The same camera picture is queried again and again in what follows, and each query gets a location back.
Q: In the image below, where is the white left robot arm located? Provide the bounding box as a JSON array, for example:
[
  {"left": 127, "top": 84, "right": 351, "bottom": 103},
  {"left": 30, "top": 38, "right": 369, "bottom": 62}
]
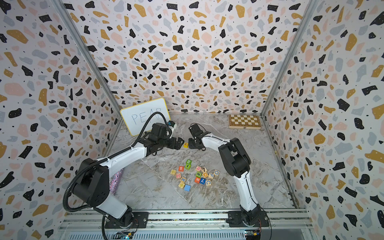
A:
[{"left": 63, "top": 112, "right": 185, "bottom": 228}]

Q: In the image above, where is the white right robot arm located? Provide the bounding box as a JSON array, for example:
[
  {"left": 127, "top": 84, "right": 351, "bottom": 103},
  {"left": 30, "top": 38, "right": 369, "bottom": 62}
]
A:
[{"left": 189, "top": 124, "right": 271, "bottom": 228}]

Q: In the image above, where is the whiteboard with PEAR text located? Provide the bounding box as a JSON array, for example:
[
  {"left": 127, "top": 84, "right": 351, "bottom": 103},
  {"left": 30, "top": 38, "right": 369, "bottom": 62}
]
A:
[{"left": 119, "top": 97, "right": 172, "bottom": 137}]

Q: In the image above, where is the wooden purple 7 block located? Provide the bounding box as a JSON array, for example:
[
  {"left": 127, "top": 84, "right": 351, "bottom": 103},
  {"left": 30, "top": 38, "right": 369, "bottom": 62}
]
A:
[{"left": 201, "top": 167, "right": 208, "bottom": 174}]

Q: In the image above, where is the yellow block near front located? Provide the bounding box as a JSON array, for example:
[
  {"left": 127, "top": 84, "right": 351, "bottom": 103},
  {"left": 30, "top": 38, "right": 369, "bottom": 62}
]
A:
[{"left": 178, "top": 182, "right": 185, "bottom": 189}]

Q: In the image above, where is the plain blue block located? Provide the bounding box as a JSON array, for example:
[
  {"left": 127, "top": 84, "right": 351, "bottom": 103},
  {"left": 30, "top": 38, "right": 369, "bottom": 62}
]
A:
[{"left": 184, "top": 185, "right": 191, "bottom": 192}]

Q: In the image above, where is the wooden folding chess board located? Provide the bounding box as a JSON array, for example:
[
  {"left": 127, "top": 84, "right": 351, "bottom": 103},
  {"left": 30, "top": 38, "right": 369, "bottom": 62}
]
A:
[{"left": 229, "top": 115, "right": 262, "bottom": 130}]

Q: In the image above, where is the pink glitter bottle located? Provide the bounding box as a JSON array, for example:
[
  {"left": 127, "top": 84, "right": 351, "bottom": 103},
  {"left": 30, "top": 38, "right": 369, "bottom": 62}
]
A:
[{"left": 110, "top": 169, "right": 124, "bottom": 195}]

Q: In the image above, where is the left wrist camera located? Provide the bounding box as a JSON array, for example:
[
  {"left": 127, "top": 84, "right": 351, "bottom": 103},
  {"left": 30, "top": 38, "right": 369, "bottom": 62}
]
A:
[{"left": 167, "top": 121, "right": 177, "bottom": 131}]

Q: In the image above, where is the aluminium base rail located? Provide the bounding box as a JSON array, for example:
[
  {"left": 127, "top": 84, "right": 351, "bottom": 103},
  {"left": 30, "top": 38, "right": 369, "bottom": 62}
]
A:
[{"left": 55, "top": 209, "right": 317, "bottom": 240}]

